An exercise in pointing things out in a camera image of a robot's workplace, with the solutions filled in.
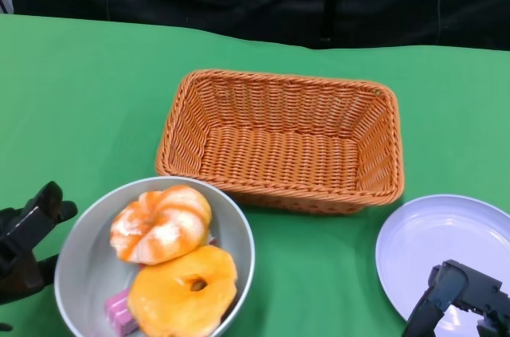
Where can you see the lavender plate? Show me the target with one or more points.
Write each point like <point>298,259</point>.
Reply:
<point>438,233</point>

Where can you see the green table cloth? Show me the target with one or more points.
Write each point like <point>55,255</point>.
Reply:
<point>79,94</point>

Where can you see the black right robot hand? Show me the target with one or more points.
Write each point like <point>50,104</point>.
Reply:
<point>474,289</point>

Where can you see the deep pink cake slice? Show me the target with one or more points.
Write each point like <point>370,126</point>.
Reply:
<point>119,309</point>

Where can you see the grey-green bowl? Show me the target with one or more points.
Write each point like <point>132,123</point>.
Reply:
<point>91,257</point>

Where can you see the orange white striped bread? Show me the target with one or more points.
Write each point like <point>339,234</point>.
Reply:
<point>159,229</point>

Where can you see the orange wicker basket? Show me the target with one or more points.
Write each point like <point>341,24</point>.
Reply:
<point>279,154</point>

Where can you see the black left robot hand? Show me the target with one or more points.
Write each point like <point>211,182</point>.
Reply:
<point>20,241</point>

